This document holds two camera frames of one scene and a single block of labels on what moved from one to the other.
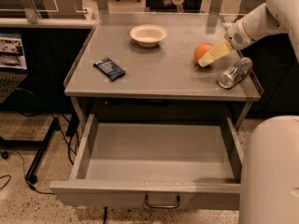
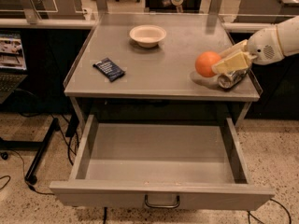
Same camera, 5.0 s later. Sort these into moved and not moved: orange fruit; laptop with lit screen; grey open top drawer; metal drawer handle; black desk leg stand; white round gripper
Moved: white round gripper; orange fruit
Not moved: metal drawer handle; laptop with lit screen; black desk leg stand; grey open top drawer
